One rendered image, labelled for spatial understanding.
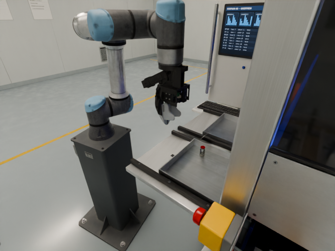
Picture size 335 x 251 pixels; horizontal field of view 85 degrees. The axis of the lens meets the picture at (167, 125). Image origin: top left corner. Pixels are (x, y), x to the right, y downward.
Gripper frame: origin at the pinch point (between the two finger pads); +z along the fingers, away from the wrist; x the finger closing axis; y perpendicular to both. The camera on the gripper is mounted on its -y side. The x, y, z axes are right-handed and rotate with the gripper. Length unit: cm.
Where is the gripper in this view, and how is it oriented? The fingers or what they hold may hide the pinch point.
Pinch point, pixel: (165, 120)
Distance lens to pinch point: 65.4
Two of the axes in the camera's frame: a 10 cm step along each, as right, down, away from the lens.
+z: 0.0, 8.6, 5.1
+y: 7.8, 3.2, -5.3
